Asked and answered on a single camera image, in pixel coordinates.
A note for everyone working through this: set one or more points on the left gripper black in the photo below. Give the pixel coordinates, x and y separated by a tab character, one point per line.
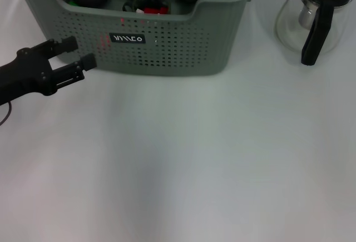
27	75

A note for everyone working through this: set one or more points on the green toy brick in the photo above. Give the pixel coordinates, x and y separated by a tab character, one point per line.
71	2

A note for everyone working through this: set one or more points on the dark red long toy brick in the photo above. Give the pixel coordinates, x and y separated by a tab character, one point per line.
153	10

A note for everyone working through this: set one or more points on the grey perforated storage basket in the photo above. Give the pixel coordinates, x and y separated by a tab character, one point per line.
167	53

